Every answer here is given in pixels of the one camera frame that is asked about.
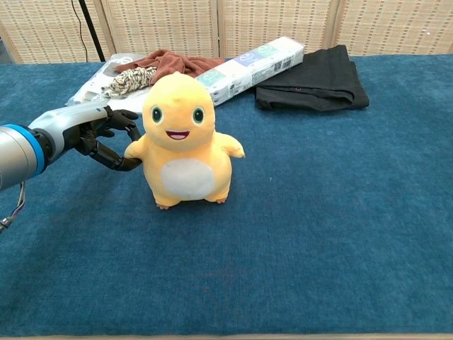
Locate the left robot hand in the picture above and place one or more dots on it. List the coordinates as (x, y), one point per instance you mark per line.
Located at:
(81, 122)

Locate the yellow dinosaur plush toy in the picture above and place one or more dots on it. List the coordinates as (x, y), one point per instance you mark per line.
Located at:
(184, 148)

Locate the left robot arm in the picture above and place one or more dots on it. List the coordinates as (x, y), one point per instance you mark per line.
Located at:
(17, 152)

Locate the flat plastic packaged sheet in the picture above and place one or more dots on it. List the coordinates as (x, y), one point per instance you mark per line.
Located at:
(92, 92)

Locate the black stand pole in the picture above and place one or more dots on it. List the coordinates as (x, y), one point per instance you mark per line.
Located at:
(92, 28)

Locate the brown towel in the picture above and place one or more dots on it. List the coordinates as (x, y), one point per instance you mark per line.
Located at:
(170, 62)

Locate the long tissue pack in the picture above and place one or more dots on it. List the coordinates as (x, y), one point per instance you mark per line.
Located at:
(255, 67)

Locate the woven folding screen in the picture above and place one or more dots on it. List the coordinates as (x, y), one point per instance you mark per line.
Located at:
(247, 25)

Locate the folded black cloth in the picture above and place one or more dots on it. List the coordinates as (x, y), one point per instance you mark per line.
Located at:
(318, 81)

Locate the blue fabric table cover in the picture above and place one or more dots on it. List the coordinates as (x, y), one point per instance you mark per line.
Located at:
(318, 219)

